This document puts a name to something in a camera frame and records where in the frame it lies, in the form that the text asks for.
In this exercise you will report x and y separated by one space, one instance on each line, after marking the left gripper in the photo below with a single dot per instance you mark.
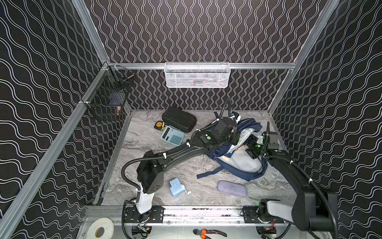
236 136

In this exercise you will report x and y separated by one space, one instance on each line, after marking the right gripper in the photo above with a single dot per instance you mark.
253 141

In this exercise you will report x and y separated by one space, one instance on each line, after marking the navy blue backpack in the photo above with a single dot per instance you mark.
235 159

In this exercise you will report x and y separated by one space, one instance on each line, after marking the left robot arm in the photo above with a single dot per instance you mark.
146 174

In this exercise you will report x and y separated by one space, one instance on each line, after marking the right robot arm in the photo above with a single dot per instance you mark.
314 209

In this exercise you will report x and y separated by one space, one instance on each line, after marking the purple glasses case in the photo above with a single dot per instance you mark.
232 188

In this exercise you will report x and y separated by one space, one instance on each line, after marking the black zippered case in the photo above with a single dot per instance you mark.
179 119

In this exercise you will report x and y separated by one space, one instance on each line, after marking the light blue pencil sharpener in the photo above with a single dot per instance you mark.
177 188

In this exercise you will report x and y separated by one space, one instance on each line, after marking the teal calculator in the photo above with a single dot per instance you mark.
172 136

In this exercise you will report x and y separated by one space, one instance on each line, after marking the yellow black tape measure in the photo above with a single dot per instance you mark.
159 125

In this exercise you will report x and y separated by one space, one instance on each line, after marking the white tape roll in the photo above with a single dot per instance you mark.
102 228

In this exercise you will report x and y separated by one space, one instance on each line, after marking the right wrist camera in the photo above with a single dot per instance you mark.
261 139

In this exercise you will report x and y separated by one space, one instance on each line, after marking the orange handled pliers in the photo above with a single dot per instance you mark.
204 233

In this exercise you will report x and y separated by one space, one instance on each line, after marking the black wire basket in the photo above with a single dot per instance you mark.
108 100

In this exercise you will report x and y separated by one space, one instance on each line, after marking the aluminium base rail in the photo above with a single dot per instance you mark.
205 216

